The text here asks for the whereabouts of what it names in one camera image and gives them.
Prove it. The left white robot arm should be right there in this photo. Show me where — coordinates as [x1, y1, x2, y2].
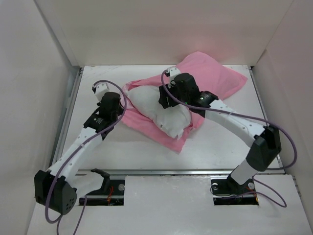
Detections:
[34, 92, 124, 215]

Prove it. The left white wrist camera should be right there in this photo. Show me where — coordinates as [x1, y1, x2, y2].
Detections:
[92, 82, 110, 102]

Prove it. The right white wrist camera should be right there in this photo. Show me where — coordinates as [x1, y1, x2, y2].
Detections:
[165, 66, 181, 81]

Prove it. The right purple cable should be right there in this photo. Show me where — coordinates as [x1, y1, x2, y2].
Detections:
[161, 70, 298, 208]

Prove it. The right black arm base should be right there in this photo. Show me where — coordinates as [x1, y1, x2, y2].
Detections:
[210, 178, 255, 196]

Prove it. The white pillow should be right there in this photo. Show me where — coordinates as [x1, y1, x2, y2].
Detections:
[127, 86, 192, 139]

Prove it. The pink pillowcase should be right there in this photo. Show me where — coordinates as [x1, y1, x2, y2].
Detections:
[122, 51, 247, 153]

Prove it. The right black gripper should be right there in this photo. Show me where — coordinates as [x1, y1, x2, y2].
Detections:
[159, 82, 189, 108]

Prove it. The front aluminium rail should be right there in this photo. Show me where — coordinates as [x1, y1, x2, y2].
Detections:
[75, 168, 287, 176]

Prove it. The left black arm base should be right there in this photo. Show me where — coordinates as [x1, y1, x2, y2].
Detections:
[79, 168, 125, 199]

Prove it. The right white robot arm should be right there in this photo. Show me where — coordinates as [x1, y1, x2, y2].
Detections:
[159, 70, 281, 193]

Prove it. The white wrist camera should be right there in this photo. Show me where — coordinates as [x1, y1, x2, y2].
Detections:
[165, 66, 181, 81]
[92, 82, 110, 102]

